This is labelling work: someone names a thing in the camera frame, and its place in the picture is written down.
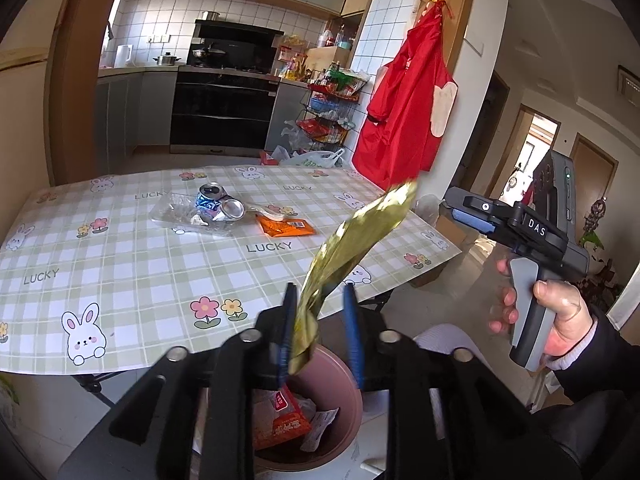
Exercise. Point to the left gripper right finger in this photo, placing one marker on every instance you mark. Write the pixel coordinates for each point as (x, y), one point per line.
(383, 359)

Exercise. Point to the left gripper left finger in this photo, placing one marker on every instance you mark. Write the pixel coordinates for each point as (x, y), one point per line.
(256, 358)

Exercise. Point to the gold foil wrapper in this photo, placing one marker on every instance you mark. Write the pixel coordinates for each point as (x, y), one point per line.
(338, 256)

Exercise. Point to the orange snack packet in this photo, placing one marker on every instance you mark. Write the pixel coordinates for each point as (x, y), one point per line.
(289, 227)

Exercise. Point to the crushed blue soda can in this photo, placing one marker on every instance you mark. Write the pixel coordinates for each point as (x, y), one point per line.
(217, 205)

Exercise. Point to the pink trash bin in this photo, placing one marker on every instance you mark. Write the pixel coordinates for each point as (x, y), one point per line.
(309, 421)

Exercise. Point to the grey kitchen cabinets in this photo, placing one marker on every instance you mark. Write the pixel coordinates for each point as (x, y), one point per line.
(132, 109)

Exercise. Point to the wrapped white plastic fork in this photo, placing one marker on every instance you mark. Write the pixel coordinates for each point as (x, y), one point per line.
(272, 212)

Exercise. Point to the green plaid bunny tablecloth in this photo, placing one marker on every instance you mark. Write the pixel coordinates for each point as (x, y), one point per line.
(90, 284)

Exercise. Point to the red hanging apron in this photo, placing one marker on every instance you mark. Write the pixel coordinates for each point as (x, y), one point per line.
(409, 111)

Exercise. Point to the white shopping bag on floor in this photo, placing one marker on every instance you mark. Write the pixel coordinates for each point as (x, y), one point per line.
(315, 159)

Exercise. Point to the black oven stove unit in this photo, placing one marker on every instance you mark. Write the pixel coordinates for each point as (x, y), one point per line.
(224, 96)

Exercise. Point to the cardboard box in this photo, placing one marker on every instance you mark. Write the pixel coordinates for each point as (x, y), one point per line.
(321, 58)

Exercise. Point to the steel cooking pot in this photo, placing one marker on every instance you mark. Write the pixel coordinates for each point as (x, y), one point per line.
(166, 59)

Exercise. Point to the white kettle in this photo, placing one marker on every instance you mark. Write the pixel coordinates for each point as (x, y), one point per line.
(124, 56)

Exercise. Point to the beige refrigerator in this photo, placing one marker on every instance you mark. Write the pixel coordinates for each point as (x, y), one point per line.
(23, 159)

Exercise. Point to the wire snack rack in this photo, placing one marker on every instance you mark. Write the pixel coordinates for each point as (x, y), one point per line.
(328, 115)

